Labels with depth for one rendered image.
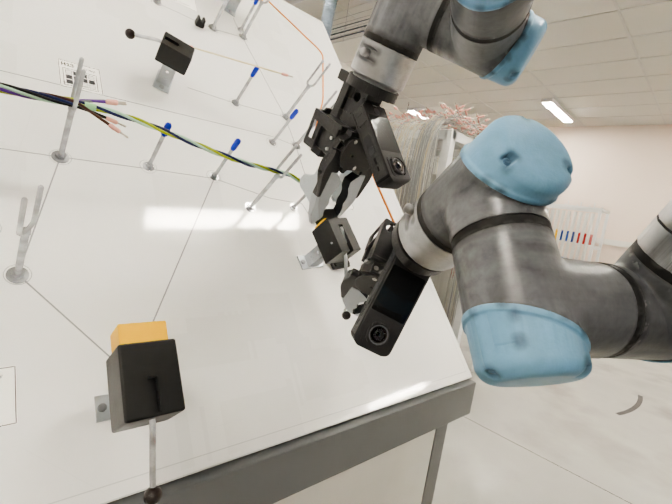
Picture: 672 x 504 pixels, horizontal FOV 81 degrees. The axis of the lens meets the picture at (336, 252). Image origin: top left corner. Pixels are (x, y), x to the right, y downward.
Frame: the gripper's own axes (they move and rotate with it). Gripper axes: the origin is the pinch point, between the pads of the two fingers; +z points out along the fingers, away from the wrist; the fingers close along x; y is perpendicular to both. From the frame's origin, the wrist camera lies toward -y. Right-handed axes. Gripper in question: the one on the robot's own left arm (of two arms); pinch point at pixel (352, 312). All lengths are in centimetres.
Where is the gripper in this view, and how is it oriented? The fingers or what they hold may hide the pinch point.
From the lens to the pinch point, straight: 58.3
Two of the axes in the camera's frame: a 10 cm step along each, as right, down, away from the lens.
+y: 3.4, -7.9, 5.2
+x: -8.8, -4.5, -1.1
